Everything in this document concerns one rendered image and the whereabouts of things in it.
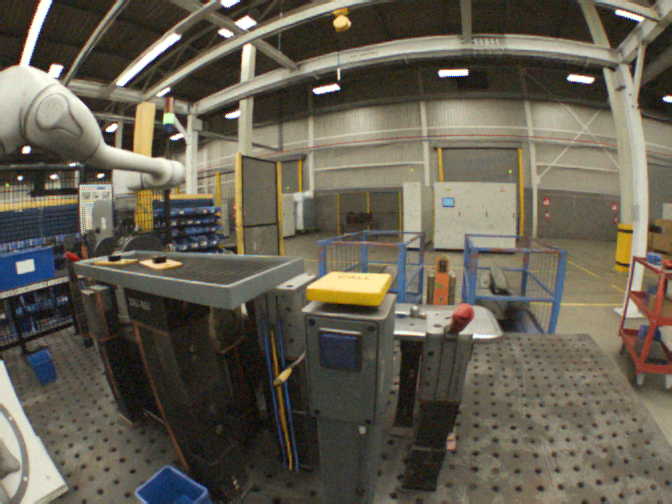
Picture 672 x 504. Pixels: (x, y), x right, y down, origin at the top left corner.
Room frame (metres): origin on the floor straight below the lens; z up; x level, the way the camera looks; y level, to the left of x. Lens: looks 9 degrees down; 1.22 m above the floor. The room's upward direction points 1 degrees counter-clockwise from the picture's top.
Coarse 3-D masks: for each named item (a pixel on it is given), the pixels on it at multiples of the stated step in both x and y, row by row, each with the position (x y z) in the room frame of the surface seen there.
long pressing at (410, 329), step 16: (400, 304) 0.62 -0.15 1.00; (416, 304) 0.61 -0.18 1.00; (432, 304) 0.61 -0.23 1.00; (400, 320) 0.52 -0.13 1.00; (416, 320) 0.51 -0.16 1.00; (480, 320) 0.48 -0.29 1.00; (400, 336) 0.46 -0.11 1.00; (416, 336) 0.45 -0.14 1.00; (480, 336) 0.41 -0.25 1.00; (496, 336) 0.40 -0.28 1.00
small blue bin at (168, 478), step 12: (168, 468) 0.28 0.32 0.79; (156, 480) 0.25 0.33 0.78; (168, 480) 0.27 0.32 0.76; (180, 480) 0.28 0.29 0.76; (192, 480) 0.27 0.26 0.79; (144, 492) 0.22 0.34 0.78; (156, 492) 0.24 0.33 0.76; (168, 492) 0.26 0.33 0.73; (180, 492) 0.28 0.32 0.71; (192, 492) 0.27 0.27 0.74; (204, 492) 0.25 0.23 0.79
